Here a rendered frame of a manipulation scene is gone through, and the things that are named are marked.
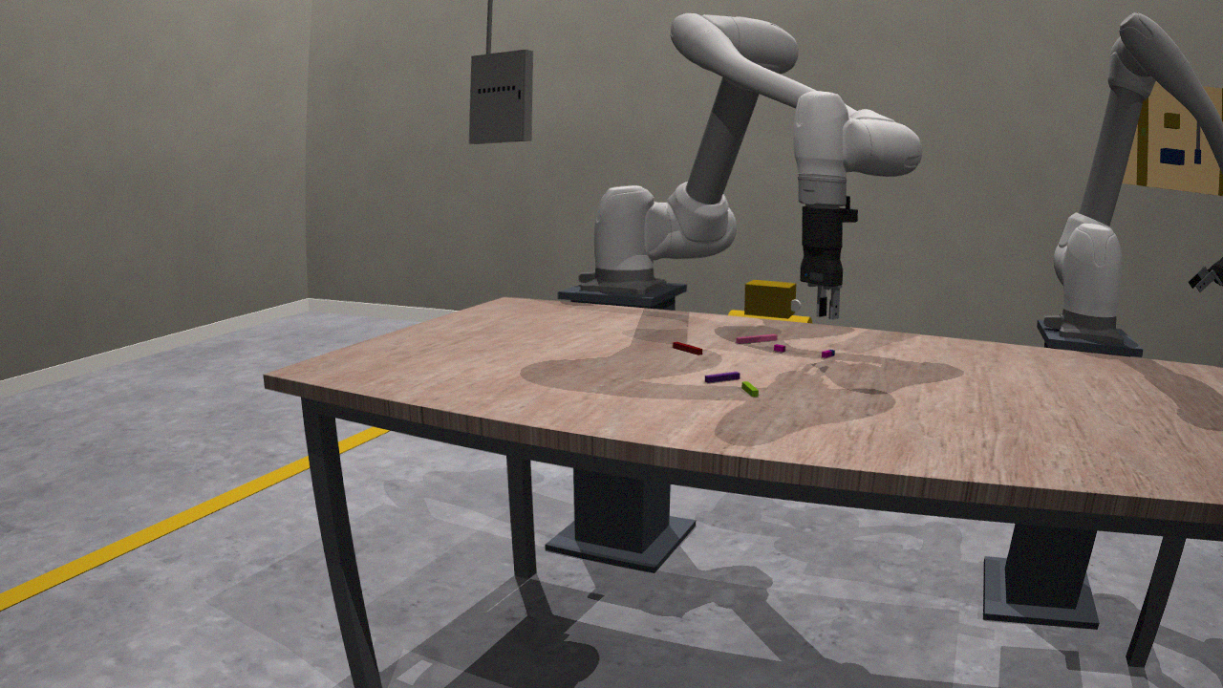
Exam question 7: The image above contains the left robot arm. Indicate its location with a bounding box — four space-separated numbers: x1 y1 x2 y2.
1043 13 1223 343

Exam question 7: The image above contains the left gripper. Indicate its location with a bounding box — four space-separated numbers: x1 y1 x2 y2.
1189 257 1223 292

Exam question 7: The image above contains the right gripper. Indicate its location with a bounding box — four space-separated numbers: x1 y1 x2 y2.
797 174 859 320

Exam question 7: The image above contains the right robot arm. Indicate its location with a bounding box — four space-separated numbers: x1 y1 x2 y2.
578 13 922 295

